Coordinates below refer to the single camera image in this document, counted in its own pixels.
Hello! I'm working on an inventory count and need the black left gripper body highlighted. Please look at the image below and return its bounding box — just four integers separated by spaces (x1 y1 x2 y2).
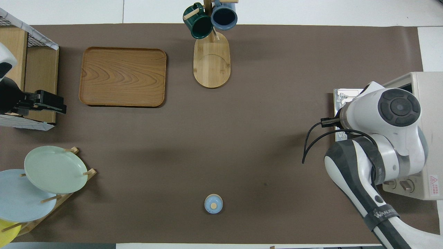
0 78 44 115

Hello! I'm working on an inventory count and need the glass oven door with handle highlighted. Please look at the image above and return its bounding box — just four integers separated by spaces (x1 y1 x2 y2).
334 89 365 142

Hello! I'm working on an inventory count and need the beige toaster oven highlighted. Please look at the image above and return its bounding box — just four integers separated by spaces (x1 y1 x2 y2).
372 72 443 200

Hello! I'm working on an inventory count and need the wooden shelf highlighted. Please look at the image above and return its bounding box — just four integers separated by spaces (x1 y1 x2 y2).
0 26 60 124

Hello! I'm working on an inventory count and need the pale green plate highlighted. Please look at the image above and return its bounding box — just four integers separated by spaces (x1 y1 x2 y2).
24 146 88 194

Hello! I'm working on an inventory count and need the wooden tray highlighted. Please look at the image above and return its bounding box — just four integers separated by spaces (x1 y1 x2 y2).
79 47 167 108

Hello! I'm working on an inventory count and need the wooden plate rack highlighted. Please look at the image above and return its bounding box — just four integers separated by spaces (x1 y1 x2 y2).
0 147 97 237

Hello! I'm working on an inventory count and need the large light blue plate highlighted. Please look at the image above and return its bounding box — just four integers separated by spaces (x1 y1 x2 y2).
0 169 57 222

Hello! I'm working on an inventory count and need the yellow plate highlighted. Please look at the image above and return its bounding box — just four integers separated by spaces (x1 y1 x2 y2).
0 219 22 244

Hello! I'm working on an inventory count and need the wooden mug tree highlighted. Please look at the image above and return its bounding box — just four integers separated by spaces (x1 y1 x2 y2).
183 0 239 89

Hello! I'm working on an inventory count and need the dark green mug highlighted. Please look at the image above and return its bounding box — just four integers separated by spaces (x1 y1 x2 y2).
183 3 214 39

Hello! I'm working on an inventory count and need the brown table mat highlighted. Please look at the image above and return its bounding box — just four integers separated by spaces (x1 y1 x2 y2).
0 24 441 244

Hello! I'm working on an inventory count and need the blue mug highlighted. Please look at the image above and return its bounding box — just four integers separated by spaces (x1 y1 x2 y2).
210 2 238 30

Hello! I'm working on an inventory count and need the black wire basket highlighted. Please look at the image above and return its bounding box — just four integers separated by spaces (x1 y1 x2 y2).
0 16 56 131

